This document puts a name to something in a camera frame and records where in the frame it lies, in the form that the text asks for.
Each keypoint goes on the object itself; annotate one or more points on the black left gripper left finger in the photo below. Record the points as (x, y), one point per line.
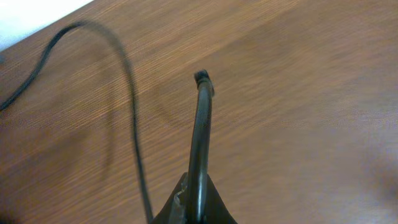
(174, 210)

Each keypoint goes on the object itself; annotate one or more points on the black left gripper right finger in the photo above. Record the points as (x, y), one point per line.
(215, 211)

